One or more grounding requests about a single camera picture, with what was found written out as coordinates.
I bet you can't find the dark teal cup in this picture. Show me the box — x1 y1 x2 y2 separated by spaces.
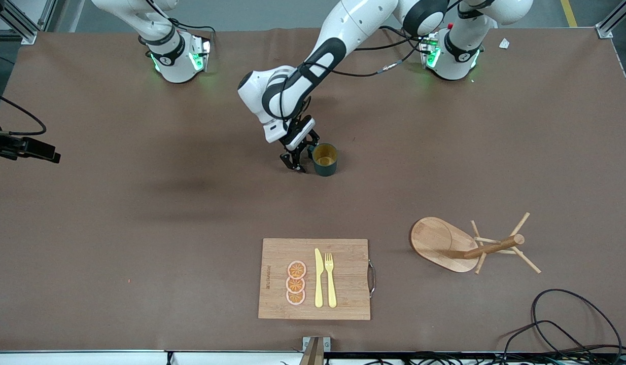
308 143 339 177

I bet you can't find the wooden mug rack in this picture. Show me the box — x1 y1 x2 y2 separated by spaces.
409 212 542 275

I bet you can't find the yellow plastic knife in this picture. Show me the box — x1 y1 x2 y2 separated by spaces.
315 248 324 308

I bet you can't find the bamboo cutting board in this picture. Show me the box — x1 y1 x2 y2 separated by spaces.
258 238 377 321

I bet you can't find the yellow plastic fork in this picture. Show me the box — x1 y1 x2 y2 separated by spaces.
325 252 338 308

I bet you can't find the brown table cover mat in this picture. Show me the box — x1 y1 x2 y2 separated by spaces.
0 26 626 353

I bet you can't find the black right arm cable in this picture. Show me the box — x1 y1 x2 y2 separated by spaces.
0 90 48 136

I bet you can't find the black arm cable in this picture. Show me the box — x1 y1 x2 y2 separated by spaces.
0 90 48 136
303 25 431 78

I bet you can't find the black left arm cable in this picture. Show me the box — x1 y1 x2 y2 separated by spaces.
303 25 431 78

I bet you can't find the aluminium frame profile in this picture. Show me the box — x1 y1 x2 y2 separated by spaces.
595 0 626 39
0 0 57 45

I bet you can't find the black base cable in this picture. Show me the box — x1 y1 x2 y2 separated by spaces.
168 19 216 49

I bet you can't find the wooden camera mount bracket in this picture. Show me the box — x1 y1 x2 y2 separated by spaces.
299 336 331 365

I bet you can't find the white table edge rail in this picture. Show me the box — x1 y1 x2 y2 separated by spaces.
0 350 304 365

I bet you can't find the black looped cable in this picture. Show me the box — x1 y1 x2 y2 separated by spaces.
531 288 623 361
503 320 598 363

